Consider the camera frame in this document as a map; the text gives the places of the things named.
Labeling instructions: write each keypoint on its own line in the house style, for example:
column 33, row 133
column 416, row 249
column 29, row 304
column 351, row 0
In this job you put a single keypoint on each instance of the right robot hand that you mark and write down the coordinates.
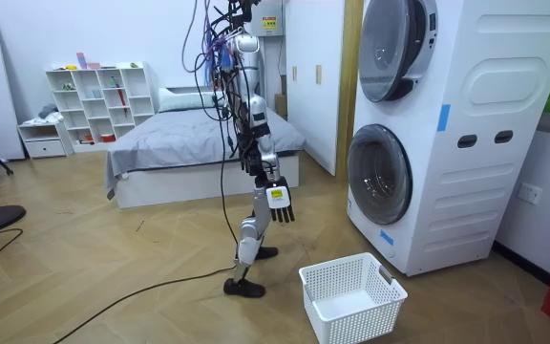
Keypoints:
column 278, row 197

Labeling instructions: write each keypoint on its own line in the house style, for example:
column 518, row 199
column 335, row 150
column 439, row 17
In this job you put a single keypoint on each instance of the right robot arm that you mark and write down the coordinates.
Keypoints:
column 258, row 112

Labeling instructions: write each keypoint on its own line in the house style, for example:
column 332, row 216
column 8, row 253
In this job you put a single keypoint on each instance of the robot body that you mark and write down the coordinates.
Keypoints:
column 248, row 160

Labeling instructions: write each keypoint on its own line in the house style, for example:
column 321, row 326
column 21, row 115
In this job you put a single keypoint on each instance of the robot legs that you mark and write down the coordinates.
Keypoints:
column 248, row 248

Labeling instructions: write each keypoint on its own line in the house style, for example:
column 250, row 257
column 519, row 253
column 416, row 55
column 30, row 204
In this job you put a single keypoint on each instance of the brown cardboard box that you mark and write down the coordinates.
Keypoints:
column 281, row 105

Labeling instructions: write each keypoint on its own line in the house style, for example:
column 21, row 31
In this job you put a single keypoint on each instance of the white wardrobe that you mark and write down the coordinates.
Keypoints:
column 315, row 105

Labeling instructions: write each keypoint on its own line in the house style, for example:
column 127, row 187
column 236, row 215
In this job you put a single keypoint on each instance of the grey bed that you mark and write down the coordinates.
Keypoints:
column 179, row 138

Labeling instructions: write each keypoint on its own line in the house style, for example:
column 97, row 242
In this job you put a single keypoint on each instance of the white perforated laundry basket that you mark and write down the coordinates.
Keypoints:
column 351, row 306

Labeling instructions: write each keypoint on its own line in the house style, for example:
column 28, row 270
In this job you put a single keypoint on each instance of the white pillow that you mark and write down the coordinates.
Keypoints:
column 184, row 100

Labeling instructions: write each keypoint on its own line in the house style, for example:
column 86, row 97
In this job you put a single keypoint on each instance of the red bowl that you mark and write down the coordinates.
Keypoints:
column 108, row 138

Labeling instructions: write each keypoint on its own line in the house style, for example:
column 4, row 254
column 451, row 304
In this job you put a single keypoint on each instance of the round glass washing machine door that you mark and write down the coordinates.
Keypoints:
column 385, row 48

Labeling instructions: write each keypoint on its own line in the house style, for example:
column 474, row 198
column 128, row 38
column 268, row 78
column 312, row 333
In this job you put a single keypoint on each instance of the red stick-shaped item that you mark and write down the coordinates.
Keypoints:
column 121, row 98

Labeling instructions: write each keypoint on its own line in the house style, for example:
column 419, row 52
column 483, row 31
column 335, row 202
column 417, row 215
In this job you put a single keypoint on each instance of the white washing machine tower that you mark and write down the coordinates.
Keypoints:
column 466, row 143

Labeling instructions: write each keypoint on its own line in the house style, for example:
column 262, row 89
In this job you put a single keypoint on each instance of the white cubby shelf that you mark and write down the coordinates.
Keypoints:
column 98, row 102

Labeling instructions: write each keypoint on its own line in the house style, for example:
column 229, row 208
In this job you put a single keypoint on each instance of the pink flat box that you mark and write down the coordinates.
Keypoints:
column 93, row 66

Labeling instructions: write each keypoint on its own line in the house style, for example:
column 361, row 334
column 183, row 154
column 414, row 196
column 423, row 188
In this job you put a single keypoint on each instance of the small green plant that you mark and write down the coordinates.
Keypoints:
column 68, row 87

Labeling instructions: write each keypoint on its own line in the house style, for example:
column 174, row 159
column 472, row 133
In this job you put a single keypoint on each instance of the purple box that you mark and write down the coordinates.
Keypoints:
column 81, row 61

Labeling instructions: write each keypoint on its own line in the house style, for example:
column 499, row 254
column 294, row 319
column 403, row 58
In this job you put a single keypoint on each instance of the white bedside drawer cabinet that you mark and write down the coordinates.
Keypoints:
column 43, row 143

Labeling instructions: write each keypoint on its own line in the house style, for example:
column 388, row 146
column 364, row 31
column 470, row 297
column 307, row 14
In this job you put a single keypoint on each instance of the yellow soft toy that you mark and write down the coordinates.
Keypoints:
column 70, row 67

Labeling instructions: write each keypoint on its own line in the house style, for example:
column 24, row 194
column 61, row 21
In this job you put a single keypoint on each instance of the pile of clothes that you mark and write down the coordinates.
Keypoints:
column 46, row 115

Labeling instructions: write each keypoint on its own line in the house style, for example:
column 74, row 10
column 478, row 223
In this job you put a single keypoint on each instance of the wooden upright post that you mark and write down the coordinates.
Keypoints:
column 349, row 95

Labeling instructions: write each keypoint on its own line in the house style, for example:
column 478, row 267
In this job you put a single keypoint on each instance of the grey wall electrical box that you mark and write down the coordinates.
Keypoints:
column 268, row 16

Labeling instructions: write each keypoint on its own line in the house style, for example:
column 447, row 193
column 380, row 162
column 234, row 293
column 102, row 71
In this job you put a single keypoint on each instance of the white wall socket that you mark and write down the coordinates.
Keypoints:
column 529, row 193

